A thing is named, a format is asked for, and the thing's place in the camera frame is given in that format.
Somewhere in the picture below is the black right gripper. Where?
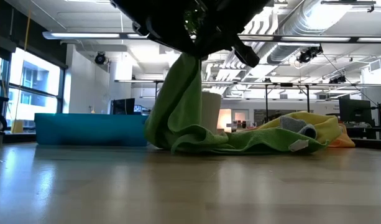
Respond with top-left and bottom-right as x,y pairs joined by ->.
205,0 -> 272,68

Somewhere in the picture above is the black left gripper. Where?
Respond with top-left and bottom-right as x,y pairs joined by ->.
111,0 -> 206,58

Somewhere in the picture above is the grey microfiber towel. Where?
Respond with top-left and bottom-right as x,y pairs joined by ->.
278,115 -> 318,140

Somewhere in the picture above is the green microfiber towel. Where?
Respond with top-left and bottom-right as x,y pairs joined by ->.
143,52 -> 330,156

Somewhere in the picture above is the yellow microfiber towel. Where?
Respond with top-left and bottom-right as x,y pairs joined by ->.
255,111 -> 343,146

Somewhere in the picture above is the teal plastic bin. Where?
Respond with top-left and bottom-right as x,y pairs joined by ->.
34,113 -> 149,147

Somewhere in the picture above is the orange microfiber towel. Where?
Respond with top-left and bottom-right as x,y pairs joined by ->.
328,123 -> 356,149

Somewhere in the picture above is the black metal rack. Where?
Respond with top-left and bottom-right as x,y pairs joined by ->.
264,82 -> 311,123

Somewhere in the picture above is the green plant in white pot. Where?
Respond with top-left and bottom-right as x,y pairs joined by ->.
183,7 -> 223,135

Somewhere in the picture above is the round black ceiling device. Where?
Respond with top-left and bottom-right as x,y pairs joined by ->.
94,51 -> 108,65

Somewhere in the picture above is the long ceiling light strip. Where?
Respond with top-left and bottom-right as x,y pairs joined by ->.
42,30 -> 149,40
238,34 -> 381,44

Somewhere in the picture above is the black computer monitor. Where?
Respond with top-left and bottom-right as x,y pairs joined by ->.
338,98 -> 373,126
111,98 -> 136,116

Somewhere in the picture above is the large window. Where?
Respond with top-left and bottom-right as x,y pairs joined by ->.
0,46 -> 65,133

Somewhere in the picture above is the yellow box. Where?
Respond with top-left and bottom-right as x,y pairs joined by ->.
11,119 -> 24,134

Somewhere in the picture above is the silver ventilation duct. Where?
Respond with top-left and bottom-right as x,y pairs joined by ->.
267,0 -> 365,65

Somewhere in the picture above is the black ceiling camera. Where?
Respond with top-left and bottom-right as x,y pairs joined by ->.
296,45 -> 324,64

